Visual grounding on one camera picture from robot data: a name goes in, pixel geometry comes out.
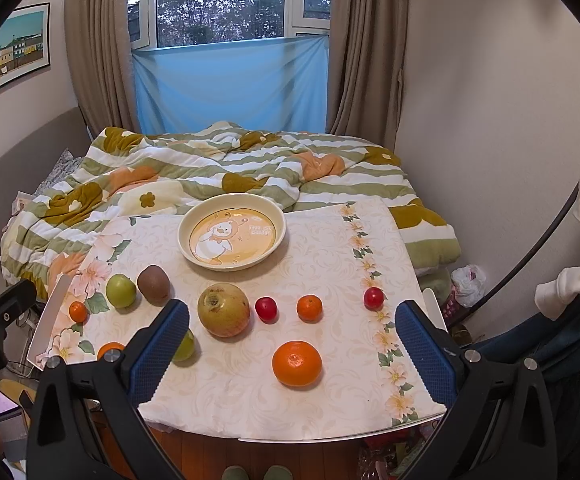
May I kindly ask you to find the small orange tangerine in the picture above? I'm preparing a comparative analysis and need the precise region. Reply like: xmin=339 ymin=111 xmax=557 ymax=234
xmin=69 ymin=301 xmax=88 ymax=324

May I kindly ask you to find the green apple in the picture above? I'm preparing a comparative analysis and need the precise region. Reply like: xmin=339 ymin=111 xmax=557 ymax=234
xmin=172 ymin=330 xmax=196 ymax=363
xmin=106 ymin=274 xmax=136 ymax=309

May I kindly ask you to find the brown kiwi fruit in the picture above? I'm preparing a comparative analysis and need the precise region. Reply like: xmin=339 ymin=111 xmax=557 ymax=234
xmin=137 ymin=264 xmax=171 ymax=307

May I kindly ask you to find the red cherry tomato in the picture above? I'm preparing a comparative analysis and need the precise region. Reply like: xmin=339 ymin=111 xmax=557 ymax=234
xmin=255 ymin=297 xmax=278 ymax=323
xmin=363 ymin=287 xmax=384 ymax=311

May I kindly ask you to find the large orange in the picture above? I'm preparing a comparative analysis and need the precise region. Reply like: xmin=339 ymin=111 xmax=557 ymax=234
xmin=272 ymin=340 xmax=322 ymax=388

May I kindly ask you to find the medium orange tangerine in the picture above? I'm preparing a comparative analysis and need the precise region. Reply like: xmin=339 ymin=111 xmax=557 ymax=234
xmin=296 ymin=295 xmax=324 ymax=323

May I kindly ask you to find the white table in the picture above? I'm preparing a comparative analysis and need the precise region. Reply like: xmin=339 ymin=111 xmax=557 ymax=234
xmin=25 ymin=273 xmax=448 ymax=444

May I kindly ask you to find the grey bed headboard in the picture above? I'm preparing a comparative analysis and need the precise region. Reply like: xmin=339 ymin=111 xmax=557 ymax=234
xmin=0 ymin=105 xmax=93 ymax=266

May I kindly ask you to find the white plastic bag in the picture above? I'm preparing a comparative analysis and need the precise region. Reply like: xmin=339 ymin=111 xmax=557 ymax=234
xmin=450 ymin=264 xmax=486 ymax=309

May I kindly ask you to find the striped floral quilt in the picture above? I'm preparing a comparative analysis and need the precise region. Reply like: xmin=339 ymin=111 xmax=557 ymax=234
xmin=0 ymin=122 xmax=461 ymax=301

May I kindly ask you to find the floral cream tablecloth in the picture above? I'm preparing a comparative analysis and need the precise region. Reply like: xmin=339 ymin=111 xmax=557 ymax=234
xmin=28 ymin=199 xmax=444 ymax=442

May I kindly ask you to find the cream duck-print bowl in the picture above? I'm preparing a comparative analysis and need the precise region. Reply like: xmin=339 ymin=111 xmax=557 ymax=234
xmin=177 ymin=193 xmax=287 ymax=272

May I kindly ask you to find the framed houses picture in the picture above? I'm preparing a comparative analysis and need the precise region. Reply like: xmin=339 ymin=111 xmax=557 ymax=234
xmin=0 ymin=2 xmax=50 ymax=89

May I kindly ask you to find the left brown curtain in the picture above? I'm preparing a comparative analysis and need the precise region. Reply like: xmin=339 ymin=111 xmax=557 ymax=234
xmin=64 ymin=0 xmax=139 ymax=134

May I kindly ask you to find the brown curtain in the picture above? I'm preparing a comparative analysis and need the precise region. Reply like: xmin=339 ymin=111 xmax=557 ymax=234
xmin=64 ymin=0 xmax=139 ymax=134
xmin=327 ymin=0 xmax=409 ymax=148

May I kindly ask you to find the blue window cloth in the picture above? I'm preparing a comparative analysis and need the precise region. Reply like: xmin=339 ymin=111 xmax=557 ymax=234
xmin=133 ymin=35 xmax=329 ymax=134

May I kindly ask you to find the right brown curtain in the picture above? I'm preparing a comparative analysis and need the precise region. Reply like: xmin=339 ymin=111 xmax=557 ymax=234
xmin=327 ymin=0 xmax=409 ymax=148

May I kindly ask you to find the window with white frame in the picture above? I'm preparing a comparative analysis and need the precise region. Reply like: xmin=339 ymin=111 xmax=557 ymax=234
xmin=127 ymin=0 xmax=331 ymax=49

